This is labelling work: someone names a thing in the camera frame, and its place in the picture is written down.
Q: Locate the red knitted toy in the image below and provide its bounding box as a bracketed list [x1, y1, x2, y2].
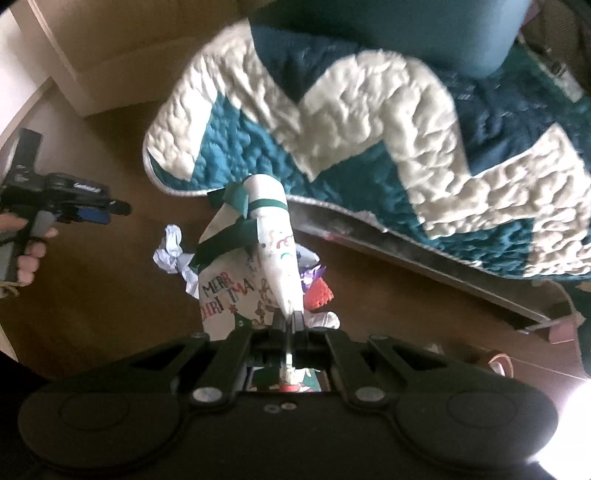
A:
[301, 264, 334, 311]

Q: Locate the crumpled white blue paper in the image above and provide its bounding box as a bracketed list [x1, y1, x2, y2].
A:
[152, 224, 199, 300]

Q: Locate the white christmas paper wrapper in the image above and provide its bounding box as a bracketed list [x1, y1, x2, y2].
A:
[189, 173, 306, 393]

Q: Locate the person left hand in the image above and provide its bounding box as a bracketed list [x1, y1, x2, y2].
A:
[1, 211, 58, 289]

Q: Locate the teal white quilted blanket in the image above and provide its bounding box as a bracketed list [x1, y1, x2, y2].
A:
[143, 21, 590, 280]

